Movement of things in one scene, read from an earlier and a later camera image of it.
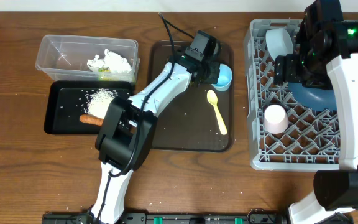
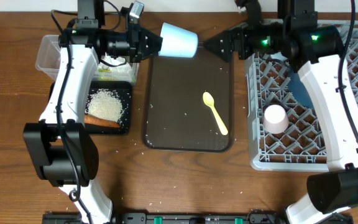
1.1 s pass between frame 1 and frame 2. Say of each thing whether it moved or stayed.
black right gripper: moved
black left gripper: moved
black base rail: stayed
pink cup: stayed
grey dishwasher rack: stayed
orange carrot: stayed
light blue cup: moved
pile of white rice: stayed
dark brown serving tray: stayed
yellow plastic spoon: moved
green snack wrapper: stayed
